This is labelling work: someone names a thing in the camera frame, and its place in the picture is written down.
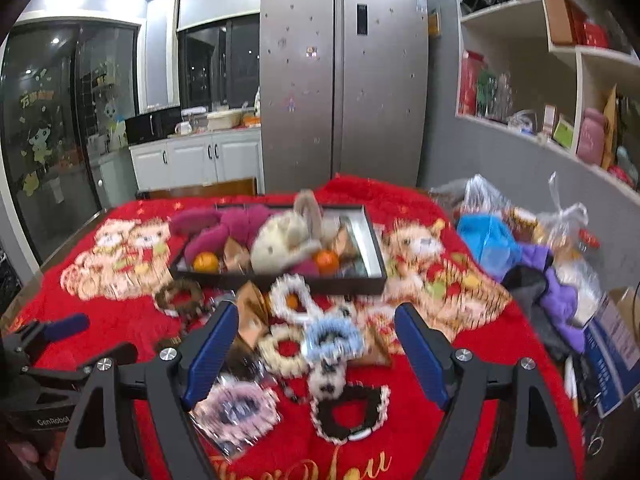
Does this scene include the wooden chair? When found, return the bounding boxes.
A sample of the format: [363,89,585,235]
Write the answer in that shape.
[137,176,258,200]

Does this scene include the pink case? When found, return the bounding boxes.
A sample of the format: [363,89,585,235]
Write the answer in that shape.
[576,107,607,166]

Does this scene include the brown leopard scrunchie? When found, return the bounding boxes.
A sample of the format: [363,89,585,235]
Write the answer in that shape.
[154,280,203,318]

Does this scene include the dark grey cloth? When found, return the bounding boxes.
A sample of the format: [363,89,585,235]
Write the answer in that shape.
[502,265,571,361]

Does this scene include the tall red box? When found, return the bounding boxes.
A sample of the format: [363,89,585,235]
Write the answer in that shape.
[459,50,486,116]

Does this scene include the black microwave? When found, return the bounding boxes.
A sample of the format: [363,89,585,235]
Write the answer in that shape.
[125,106,182,145]

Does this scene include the blue box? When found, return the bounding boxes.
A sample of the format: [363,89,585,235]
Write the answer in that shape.
[582,290,640,418]

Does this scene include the black framed tray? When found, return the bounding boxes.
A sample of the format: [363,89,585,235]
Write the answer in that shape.
[169,203,390,293]

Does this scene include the cream scrunchie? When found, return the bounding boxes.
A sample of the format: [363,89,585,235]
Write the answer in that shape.
[257,327,311,378]

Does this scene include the white black spotted scrunchie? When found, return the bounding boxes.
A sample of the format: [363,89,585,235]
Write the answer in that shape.
[306,360,346,401]

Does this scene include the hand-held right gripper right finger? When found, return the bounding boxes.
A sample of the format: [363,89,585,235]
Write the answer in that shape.
[394,302,583,480]

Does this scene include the clear glass bottle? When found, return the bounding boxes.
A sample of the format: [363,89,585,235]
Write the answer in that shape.
[495,75,513,121]

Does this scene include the large clear plastic bag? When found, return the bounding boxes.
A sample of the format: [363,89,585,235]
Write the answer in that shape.
[530,172,608,326]

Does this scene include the glass sliding door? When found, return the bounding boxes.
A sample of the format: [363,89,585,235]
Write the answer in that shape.
[0,22,143,261]

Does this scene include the cream plush toy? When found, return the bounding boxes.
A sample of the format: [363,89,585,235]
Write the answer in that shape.
[250,212,321,276]

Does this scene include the pink scrunchie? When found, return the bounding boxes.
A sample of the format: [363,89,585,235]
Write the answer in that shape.
[192,380,281,453]

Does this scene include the red tin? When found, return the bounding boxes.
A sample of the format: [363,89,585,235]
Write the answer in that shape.
[582,20,611,50]

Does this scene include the orange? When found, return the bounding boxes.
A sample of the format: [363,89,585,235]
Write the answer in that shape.
[192,252,221,275]
[312,250,341,275]

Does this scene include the blue plastic bag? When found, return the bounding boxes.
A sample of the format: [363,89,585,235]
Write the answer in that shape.
[457,214,523,281]

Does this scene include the black white-trimmed scrunchie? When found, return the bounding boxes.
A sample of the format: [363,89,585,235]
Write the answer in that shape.
[310,384,391,443]

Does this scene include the green box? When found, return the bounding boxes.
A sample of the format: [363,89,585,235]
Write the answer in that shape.
[477,70,498,118]

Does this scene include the brown paper packet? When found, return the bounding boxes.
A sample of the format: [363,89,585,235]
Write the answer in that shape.
[222,237,251,273]
[235,282,273,346]
[367,327,396,368]
[337,225,361,261]

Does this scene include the purple cloth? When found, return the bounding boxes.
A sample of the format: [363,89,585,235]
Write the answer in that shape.
[520,242,586,356]

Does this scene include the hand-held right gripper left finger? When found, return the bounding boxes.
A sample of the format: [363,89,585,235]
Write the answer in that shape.
[55,300,241,480]

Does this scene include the silver double-door fridge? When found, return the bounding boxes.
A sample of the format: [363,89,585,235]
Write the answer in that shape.
[259,0,430,196]

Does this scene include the blue scrunchie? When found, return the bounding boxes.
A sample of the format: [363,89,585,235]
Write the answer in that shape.
[302,316,363,363]

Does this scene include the green framed card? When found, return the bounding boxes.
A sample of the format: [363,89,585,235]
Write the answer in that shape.
[552,115,576,148]

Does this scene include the magenta plush bear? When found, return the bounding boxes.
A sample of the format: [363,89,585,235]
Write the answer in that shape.
[170,206,323,277]

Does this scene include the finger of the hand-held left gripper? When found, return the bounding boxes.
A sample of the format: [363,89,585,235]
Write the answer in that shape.
[30,342,139,391]
[7,312,92,361]

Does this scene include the white frilly scrunchie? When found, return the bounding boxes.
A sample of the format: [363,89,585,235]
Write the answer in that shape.
[270,275,313,323]

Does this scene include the person's left hand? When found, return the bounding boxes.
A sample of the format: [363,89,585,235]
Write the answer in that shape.
[0,432,68,480]

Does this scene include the dark kitchen window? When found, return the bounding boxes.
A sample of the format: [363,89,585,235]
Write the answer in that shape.
[177,12,262,111]

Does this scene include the beige plush toy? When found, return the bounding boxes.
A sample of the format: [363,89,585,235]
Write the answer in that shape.
[292,190,351,252]

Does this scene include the brown paper bag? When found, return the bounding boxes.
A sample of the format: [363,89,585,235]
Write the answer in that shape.
[600,85,621,171]

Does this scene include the white kitchen cabinet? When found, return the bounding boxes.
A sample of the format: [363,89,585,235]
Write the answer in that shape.
[129,127,264,196]

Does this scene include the open cardboard box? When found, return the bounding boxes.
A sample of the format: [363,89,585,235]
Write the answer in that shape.
[610,287,640,331]

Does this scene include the white wall shelf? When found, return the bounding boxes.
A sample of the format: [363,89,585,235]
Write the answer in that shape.
[452,0,640,196]

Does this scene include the brown cardboard box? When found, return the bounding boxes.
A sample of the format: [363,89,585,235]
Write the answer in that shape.
[544,0,576,46]

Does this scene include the red printed blanket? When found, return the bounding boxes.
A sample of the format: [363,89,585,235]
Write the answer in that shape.
[0,175,586,480]

